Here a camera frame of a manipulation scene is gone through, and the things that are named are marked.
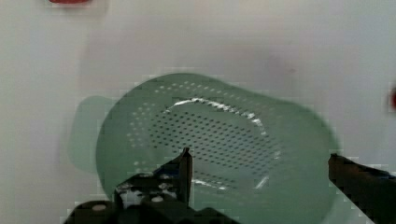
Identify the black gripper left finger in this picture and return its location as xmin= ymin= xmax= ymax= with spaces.
xmin=64 ymin=147 xmax=240 ymax=224

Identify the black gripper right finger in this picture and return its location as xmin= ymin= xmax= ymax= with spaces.
xmin=328 ymin=154 xmax=396 ymax=224

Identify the green plastic strainer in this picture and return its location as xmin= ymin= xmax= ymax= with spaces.
xmin=67 ymin=74 xmax=338 ymax=224

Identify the red toy strawberry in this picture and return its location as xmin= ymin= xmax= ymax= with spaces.
xmin=49 ymin=0 xmax=89 ymax=4

